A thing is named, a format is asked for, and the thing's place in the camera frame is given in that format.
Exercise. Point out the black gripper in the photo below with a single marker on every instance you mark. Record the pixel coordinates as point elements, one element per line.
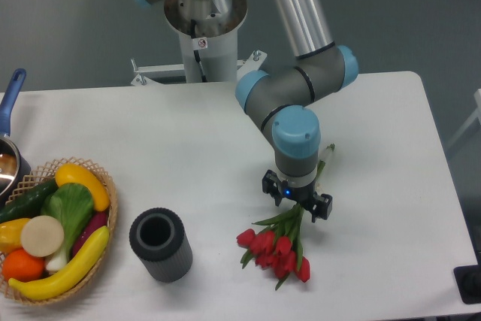
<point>299,189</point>

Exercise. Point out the red tulip bouquet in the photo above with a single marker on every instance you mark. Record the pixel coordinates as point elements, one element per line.
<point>278,246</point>

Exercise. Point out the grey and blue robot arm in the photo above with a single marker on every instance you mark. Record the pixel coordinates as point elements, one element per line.
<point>278,105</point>

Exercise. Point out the dark grey ribbed vase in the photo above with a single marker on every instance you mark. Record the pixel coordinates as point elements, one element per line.
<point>158,238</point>

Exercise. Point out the black device at right edge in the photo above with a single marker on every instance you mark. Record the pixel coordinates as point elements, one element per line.
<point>468,282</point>

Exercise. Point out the purple sweet potato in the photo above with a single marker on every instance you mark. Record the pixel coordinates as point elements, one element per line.
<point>98,220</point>

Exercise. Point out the green bok choy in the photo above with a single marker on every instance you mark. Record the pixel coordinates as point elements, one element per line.
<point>72,205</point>

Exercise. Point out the woven wicker basket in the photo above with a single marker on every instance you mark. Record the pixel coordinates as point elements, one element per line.
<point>42,174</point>

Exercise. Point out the beige round radish slice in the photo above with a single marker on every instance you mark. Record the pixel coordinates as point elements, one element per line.
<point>42,236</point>

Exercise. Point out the dark green cucumber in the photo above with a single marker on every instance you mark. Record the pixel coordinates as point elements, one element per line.
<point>29,203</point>

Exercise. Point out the yellow banana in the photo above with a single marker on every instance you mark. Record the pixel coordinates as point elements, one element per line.
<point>64,270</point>

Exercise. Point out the orange fruit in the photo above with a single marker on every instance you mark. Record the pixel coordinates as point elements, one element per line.
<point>22,266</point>

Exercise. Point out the yellow bell pepper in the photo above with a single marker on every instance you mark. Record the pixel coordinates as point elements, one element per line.
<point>10,235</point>

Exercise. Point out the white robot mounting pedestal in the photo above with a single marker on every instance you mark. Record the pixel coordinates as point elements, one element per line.
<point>207,32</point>

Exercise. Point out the white frame at right edge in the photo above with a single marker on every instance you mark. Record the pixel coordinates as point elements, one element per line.
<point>466,130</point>

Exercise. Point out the blue handled saucepan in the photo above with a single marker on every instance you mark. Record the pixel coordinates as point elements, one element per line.
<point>13,166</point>

